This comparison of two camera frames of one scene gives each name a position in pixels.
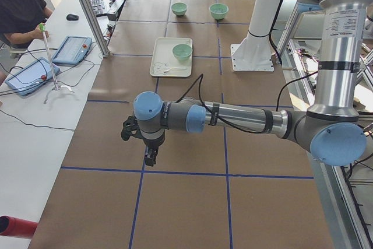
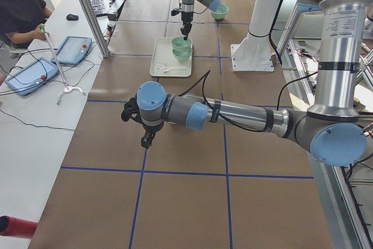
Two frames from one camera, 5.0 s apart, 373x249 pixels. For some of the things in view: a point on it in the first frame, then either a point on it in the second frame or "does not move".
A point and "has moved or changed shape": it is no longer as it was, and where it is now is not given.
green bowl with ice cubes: x=218 y=11 does not move
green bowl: x=179 y=9 has moved or changed shape
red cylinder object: x=17 y=227 does not move
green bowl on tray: x=182 y=52 does not move
